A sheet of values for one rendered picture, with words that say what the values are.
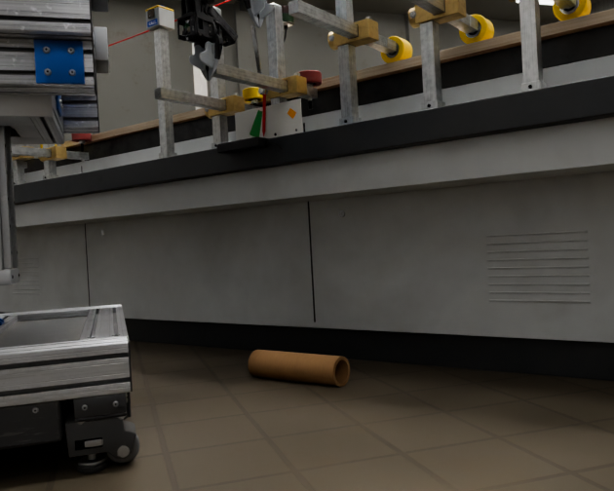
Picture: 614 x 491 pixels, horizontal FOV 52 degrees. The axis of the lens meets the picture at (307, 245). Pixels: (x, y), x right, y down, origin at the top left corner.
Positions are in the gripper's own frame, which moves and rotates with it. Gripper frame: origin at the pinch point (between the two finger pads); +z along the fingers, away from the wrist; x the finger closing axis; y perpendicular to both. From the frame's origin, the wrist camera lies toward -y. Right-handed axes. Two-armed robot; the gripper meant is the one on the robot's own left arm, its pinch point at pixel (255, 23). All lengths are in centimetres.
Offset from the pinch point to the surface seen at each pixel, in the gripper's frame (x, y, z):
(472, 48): 26, 53, 17
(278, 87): 1.4, 4.7, 19.5
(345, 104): 6.5, 23.5, 28.2
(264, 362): -6, -4, 97
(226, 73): -19.6, 5.0, 19.2
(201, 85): 102, -130, -30
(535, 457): -31, 79, 107
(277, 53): 6.4, 1.5, 7.7
